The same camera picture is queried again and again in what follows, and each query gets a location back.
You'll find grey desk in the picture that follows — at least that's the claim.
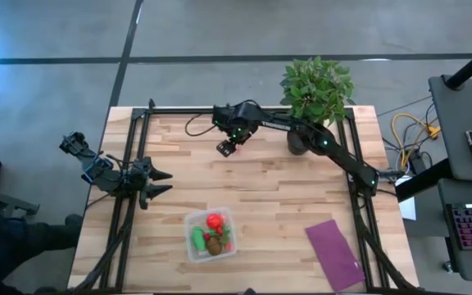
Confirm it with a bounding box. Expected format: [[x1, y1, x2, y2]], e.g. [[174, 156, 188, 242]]
[[428, 75, 472, 184]]

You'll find purple cloth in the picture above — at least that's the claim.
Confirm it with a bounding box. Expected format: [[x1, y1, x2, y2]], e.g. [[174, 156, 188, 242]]
[[304, 219, 367, 293]]

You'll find white paper sheet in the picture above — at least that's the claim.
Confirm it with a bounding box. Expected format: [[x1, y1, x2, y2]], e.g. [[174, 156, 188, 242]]
[[397, 175, 418, 221]]

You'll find yellow cable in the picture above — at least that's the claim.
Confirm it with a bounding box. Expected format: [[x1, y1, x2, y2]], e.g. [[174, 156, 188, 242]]
[[390, 112, 442, 170]]

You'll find black pole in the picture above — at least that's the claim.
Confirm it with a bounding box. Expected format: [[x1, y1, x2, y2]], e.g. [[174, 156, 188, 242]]
[[444, 39, 472, 91]]

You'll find grey metal stand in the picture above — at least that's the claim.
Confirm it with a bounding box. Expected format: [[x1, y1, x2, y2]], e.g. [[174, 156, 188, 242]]
[[0, 186, 40, 218]]

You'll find black aluminium rig frame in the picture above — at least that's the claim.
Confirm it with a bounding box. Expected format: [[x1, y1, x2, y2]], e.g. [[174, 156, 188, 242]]
[[67, 98, 421, 295]]

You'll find person's leg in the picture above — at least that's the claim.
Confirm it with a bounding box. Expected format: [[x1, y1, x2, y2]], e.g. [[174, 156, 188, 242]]
[[0, 212, 84, 295]]

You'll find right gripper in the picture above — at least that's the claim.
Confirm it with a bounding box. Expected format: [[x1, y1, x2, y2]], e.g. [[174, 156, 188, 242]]
[[213, 102, 261, 158]]

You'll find clear plastic tupperware container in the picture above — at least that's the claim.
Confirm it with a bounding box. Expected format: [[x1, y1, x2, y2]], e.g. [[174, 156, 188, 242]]
[[184, 206, 239, 264]]

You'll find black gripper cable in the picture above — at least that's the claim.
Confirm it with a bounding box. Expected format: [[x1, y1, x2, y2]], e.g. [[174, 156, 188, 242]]
[[184, 112, 217, 138]]

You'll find brown toy kiwi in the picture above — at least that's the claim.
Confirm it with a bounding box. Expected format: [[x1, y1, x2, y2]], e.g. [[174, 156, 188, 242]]
[[206, 237, 223, 256]]

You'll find black plant pot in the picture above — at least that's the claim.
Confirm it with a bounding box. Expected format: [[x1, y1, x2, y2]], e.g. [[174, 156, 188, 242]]
[[286, 129, 311, 157]]

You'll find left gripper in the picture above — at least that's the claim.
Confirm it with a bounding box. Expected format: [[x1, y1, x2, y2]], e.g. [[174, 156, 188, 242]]
[[127, 157, 174, 210]]

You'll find green leafy plant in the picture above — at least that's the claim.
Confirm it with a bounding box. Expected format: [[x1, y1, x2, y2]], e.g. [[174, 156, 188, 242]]
[[279, 55, 356, 129]]

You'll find green toy pepper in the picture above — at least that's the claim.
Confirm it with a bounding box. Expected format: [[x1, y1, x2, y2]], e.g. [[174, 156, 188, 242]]
[[218, 225, 232, 247]]

